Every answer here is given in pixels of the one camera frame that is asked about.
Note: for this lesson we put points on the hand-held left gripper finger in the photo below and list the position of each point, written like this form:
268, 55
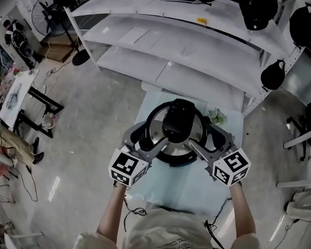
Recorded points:
154, 150
127, 136

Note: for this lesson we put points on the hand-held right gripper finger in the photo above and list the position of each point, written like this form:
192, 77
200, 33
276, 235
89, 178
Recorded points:
203, 153
228, 139

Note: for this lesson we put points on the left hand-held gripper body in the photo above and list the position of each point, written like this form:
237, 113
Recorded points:
124, 165

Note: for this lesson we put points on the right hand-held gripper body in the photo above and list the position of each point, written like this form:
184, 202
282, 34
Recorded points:
232, 167

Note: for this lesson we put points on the blue pressure cooker pot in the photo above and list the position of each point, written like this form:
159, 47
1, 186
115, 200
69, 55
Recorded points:
206, 121

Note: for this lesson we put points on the black silver cooker lid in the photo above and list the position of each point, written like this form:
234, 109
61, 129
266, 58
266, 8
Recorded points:
176, 123

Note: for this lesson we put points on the person's left forearm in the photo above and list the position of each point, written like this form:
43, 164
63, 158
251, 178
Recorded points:
114, 211

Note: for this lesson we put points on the person's right forearm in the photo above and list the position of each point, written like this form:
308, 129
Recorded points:
242, 211

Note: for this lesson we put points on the green potted plant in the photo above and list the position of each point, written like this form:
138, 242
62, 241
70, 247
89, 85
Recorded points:
217, 117

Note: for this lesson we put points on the light blue tablecloth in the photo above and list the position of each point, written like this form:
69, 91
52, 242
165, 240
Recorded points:
186, 188

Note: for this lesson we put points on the white desk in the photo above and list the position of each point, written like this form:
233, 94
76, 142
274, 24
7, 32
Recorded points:
300, 140

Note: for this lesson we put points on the small black hanging bag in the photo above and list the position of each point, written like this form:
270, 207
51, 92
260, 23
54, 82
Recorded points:
272, 75

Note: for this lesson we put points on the person's cream shirt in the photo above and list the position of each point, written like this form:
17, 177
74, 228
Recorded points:
168, 229

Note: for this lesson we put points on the white pink bowl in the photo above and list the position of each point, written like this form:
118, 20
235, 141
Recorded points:
49, 121

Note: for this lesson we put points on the black standing fan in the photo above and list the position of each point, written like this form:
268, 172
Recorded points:
81, 58

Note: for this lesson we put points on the brown wooden box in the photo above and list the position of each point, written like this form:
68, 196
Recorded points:
57, 52

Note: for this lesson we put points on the white shelving rack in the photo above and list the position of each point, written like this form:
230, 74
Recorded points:
176, 35

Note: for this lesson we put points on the white table black legs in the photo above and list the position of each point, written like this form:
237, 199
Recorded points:
28, 79

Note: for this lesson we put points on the gray cloth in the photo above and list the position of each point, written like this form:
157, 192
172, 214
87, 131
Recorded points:
14, 97

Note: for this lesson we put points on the yellow shelf label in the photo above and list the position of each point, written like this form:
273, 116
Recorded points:
202, 20

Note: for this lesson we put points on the small pink flower vase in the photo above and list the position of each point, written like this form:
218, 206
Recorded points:
16, 71

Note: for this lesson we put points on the large black backpack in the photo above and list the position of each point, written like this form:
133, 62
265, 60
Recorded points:
259, 12

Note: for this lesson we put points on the medium black hanging bag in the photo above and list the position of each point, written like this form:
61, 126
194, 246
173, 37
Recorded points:
302, 25

